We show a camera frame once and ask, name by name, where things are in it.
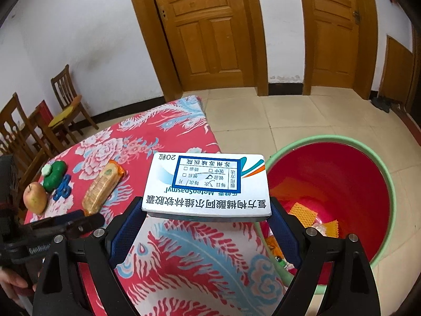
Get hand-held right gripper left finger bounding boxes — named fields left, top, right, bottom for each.
left=32, top=197, right=147, bottom=316

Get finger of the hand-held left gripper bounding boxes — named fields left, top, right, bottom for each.
left=24, top=210, right=106, bottom=241

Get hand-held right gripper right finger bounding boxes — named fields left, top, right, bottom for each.
left=267, top=197, right=382, bottom=316

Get yellow foam fruit net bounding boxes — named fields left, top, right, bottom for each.
left=320, top=220, right=339, bottom=238
left=289, top=202, right=318, bottom=227

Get green and red basin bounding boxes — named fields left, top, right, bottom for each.
left=255, top=138, right=397, bottom=295

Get blue and white medicine box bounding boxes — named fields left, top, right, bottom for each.
left=141, top=152, right=272, bottom=223

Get person's left hand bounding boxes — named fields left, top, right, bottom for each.
left=0, top=267, right=36, bottom=300

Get blue plastic toy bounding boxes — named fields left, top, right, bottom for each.
left=52, top=175, right=72, bottom=201

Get orange cracker packet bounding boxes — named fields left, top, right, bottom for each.
left=82, top=160, right=127, bottom=217

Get red apple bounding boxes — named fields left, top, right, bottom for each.
left=23, top=182, right=47, bottom=215

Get green toy with white flower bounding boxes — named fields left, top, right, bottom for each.
left=41, top=161, right=68, bottom=193

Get red floral tablecloth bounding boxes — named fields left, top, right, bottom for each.
left=24, top=95, right=329, bottom=316

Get yellow chair cushion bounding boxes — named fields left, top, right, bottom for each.
left=48, top=95, right=83, bottom=128

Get wooden dining chair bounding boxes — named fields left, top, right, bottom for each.
left=0, top=93, right=56, bottom=205
left=50, top=65, right=99, bottom=145

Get dark shoes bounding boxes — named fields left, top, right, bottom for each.
left=372, top=97, right=393, bottom=112

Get red doormat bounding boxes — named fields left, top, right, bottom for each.
left=393, top=103, right=421, bottom=139

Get wooden panel door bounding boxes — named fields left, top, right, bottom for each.
left=125, top=0, right=268, bottom=102
left=296, top=0, right=379, bottom=99

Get wooden wall panel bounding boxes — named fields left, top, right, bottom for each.
left=379, top=35, right=414, bottom=104

